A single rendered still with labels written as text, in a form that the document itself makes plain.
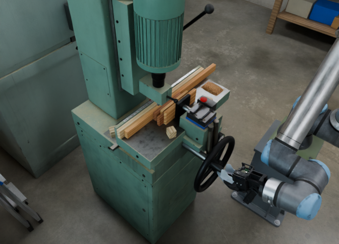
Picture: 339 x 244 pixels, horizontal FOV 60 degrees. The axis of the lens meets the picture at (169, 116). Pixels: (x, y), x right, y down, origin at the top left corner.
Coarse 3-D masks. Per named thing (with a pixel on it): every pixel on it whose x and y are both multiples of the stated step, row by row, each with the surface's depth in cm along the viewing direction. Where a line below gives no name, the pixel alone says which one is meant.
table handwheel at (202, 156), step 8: (232, 136) 129; (184, 144) 136; (216, 144) 120; (224, 144) 122; (232, 144) 134; (192, 152) 135; (200, 152) 133; (216, 152) 119; (232, 152) 140; (208, 160) 118; (216, 160) 129; (224, 160) 141; (200, 168) 119; (200, 176) 119; (216, 176) 140; (208, 184) 137
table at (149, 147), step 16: (208, 80) 157; (208, 96) 148; (224, 96) 150; (144, 128) 132; (160, 128) 132; (176, 128) 133; (128, 144) 125; (144, 144) 126; (160, 144) 126; (176, 144) 132; (192, 144) 131; (144, 160) 122; (160, 160) 127
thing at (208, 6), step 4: (208, 4) 105; (204, 8) 106; (208, 8) 104; (212, 8) 104; (204, 12) 107; (208, 12) 105; (212, 12) 105; (196, 16) 111; (200, 16) 109; (192, 20) 113; (196, 20) 112; (188, 24) 115; (184, 28) 118
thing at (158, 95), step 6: (144, 78) 130; (150, 78) 130; (144, 84) 128; (150, 84) 127; (168, 84) 128; (144, 90) 130; (150, 90) 127; (156, 90) 124; (162, 90) 125; (168, 90) 126; (150, 96) 130; (156, 96) 126; (162, 96) 125; (156, 102) 129; (162, 102) 127
